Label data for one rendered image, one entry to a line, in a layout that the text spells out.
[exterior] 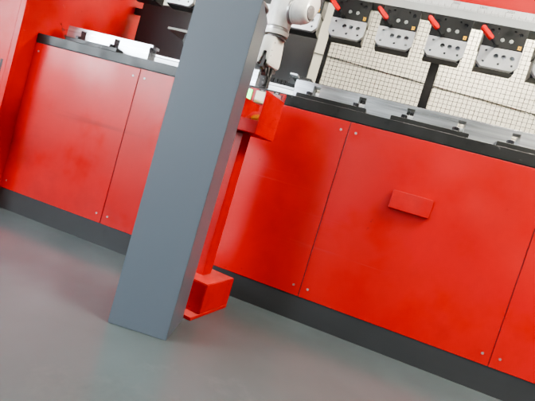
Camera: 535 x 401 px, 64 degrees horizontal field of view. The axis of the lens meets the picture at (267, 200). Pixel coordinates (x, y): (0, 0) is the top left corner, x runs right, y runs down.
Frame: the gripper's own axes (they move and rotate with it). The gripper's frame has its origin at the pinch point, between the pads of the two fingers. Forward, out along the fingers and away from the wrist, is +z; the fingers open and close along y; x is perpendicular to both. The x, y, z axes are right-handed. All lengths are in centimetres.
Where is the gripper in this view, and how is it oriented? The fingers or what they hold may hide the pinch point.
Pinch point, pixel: (264, 82)
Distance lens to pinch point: 154.4
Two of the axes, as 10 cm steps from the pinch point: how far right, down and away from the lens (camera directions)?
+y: -4.1, 0.4, -9.1
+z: -2.4, 9.6, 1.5
